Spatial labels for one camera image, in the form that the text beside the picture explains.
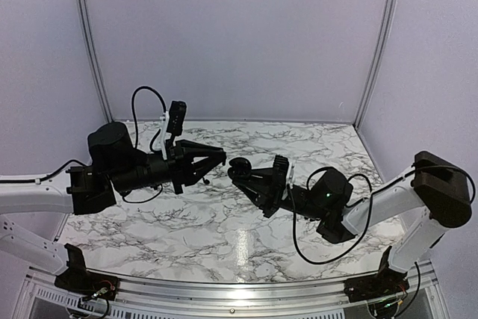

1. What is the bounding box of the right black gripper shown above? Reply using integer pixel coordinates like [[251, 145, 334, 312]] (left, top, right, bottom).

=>
[[233, 167, 327, 222]]

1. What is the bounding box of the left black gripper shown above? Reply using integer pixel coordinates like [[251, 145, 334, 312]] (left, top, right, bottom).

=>
[[110, 140, 226, 196]]

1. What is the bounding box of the black round charging case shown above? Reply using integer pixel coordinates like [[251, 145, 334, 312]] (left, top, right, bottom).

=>
[[227, 157, 252, 185]]

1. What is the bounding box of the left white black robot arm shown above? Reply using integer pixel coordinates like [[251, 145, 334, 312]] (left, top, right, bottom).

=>
[[1, 122, 226, 293]]

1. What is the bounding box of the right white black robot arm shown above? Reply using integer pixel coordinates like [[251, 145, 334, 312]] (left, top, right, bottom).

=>
[[228, 151, 477, 295]]

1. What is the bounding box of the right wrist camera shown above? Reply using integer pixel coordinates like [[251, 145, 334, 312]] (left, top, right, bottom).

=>
[[273, 155, 295, 201]]

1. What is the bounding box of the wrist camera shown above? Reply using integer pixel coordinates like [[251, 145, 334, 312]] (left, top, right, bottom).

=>
[[273, 155, 295, 201], [149, 101, 187, 159]]

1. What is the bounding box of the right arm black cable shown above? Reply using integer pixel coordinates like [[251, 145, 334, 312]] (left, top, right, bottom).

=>
[[291, 167, 373, 264]]

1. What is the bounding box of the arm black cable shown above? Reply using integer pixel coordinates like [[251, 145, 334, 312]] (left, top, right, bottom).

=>
[[130, 86, 167, 148], [291, 167, 373, 264]]

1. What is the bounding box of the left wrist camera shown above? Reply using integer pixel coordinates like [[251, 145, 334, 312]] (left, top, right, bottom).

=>
[[149, 101, 187, 159]]

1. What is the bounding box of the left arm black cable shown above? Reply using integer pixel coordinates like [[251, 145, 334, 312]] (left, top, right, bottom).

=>
[[130, 86, 167, 148]]

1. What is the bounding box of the aluminium front rail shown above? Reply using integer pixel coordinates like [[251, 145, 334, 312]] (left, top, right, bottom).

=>
[[22, 270, 441, 319]]

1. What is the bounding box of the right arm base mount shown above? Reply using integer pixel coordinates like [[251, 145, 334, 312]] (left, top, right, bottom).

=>
[[344, 247, 409, 303]]

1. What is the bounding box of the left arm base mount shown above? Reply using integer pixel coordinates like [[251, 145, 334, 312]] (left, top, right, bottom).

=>
[[55, 244, 119, 300]]

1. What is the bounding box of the right corner aluminium post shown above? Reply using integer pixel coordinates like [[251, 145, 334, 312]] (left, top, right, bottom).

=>
[[353, 0, 397, 131]]

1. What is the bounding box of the corner aluminium post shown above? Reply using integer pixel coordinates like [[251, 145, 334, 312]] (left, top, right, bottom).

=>
[[353, 0, 397, 131], [76, 0, 114, 123]]

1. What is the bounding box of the left corner aluminium post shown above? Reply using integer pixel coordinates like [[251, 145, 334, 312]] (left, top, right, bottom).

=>
[[76, 0, 114, 123]]

